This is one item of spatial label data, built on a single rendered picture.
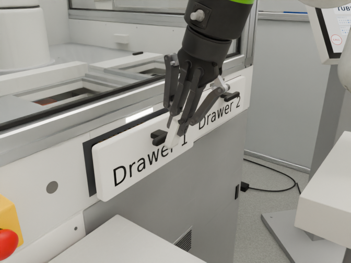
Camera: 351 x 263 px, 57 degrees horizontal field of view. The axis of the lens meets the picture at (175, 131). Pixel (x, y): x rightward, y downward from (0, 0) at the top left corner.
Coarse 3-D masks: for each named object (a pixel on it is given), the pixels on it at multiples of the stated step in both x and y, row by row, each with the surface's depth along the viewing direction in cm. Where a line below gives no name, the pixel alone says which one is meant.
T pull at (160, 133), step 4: (156, 132) 64; (160, 132) 64; (164, 132) 64; (152, 136) 64; (156, 136) 63; (160, 136) 62; (164, 136) 62; (156, 140) 60; (160, 140) 61; (164, 140) 62; (156, 144) 60; (160, 144) 61
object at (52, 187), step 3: (51, 183) 52; (54, 183) 53; (57, 183) 53; (48, 186) 52; (51, 186) 52; (54, 186) 53; (57, 186) 53; (48, 189) 52; (51, 189) 52; (54, 189) 53; (48, 192) 52; (51, 192) 53
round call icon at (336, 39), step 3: (330, 36) 110; (333, 36) 111; (336, 36) 111; (339, 36) 111; (333, 39) 110; (336, 39) 110; (339, 39) 111; (333, 42) 110; (336, 42) 110; (339, 42) 110; (342, 42) 110
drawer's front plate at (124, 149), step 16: (144, 128) 62; (160, 128) 66; (192, 128) 77; (96, 144) 55; (112, 144) 56; (128, 144) 60; (144, 144) 63; (192, 144) 78; (96, 160) 55; (112, 160) 57; (128, 160) 61; (160, 160) 69; (96, 176) 57; (112, 176) 58; (128, 176) 62; (144, 176) 66; (112, 192) 59
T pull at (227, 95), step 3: (225, 93) 88; (228, 93) 88; (231, 93) 88; (234, 93) 88; (237, 93) 88; (222, 96) 88; (225, 96) 87; (228, 96) 86; (231, 96) 86; (234, 96) 87; (237, 96) 89; (225, 99) 85; (228, 99) 85; (231, 99) 86
